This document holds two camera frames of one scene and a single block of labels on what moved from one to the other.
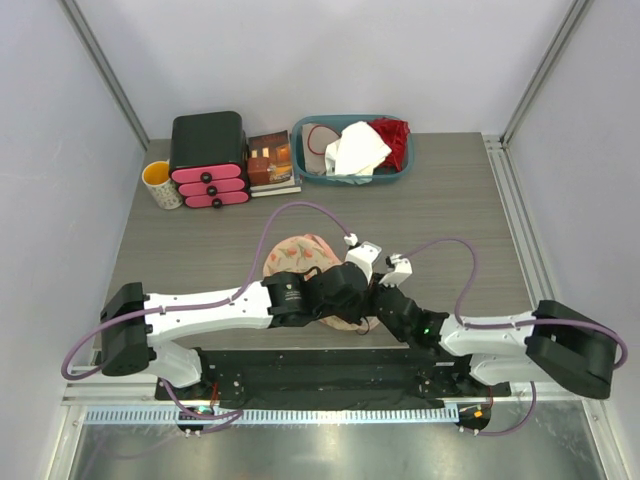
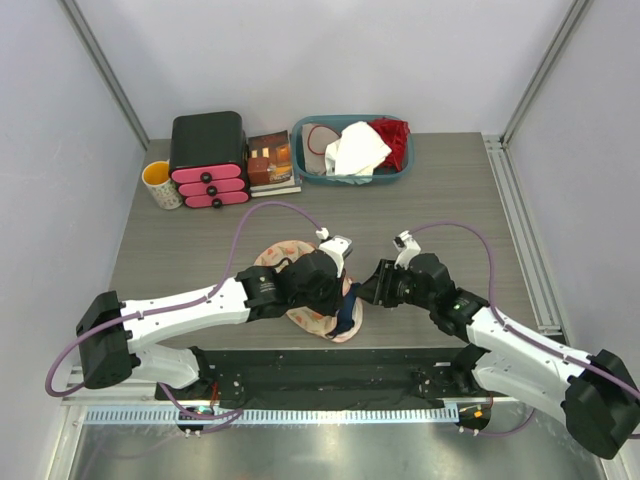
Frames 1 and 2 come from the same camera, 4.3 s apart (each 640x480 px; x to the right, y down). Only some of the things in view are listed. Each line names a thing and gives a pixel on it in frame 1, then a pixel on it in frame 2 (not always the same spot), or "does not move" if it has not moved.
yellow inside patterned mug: (155, 175) does not move
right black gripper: (376, 289) → (373, 290)
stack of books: (270, 164) does not move
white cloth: (356, 154) does not move
